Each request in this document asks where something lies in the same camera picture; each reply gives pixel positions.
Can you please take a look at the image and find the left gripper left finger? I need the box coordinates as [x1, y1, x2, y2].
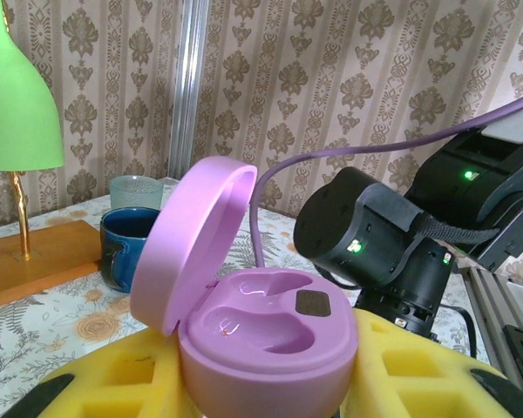
[8, 325, 201, 418]

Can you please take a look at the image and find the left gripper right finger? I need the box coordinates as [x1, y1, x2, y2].
[339, 309, 523, 418]

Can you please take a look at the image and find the purple earbud charging case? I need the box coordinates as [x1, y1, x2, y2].
[129, 156, 359, 418]

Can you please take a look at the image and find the dark blue mug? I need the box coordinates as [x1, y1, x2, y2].
[98, 207, 163, 293]

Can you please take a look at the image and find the gold rack with wooden base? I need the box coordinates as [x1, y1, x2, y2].
[0, 0, 111, 313]

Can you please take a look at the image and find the teal glass tumbler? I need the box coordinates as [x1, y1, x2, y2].
[109, 174, 165, 214]

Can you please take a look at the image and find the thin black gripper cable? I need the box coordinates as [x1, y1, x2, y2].
[451, 304, 480, 362]

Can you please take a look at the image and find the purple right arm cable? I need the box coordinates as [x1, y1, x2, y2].
[248, 89, 523, 269]

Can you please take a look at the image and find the aluminium front rail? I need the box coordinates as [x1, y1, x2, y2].
[452, 260, 523, 418]

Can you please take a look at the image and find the black braided cable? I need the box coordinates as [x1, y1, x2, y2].
[418, 215, 505, 258]

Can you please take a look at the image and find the aluminium corner post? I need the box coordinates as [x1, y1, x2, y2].
[171, 0, 211, 180]

